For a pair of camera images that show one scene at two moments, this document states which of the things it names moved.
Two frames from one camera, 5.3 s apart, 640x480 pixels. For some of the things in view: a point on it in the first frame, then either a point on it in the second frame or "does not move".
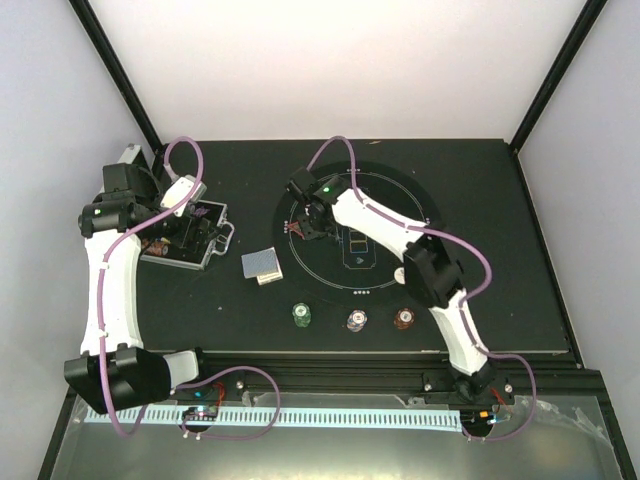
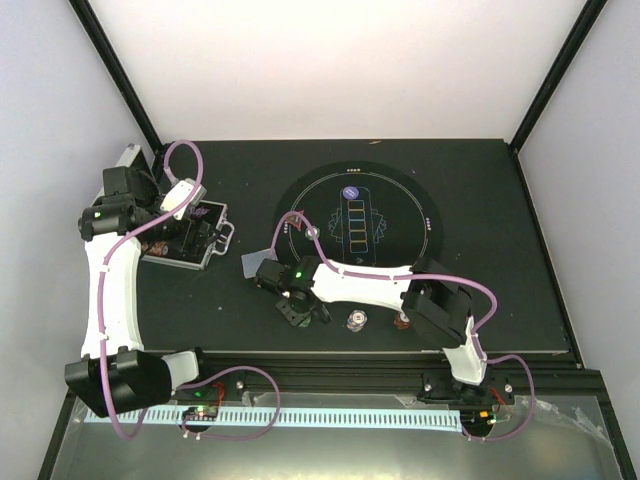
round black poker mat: [350, 266] does not move
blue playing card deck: [259, 262] does not move
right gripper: [310, 233] to [293, 317]
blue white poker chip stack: [357, 320] does not move
